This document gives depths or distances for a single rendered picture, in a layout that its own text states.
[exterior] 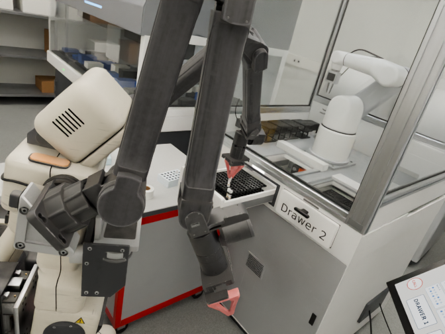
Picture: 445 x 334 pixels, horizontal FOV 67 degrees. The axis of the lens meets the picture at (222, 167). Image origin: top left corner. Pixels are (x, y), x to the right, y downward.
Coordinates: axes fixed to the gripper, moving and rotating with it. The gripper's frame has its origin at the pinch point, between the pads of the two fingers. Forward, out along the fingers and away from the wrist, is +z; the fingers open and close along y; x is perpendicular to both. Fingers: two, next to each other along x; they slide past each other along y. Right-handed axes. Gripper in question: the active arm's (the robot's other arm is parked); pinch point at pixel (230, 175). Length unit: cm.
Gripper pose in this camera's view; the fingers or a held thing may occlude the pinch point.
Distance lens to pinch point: 138.8
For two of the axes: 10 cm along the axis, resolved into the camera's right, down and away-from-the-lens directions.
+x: 5.7, 4.7, -6.7
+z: -2.3, 8.8, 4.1
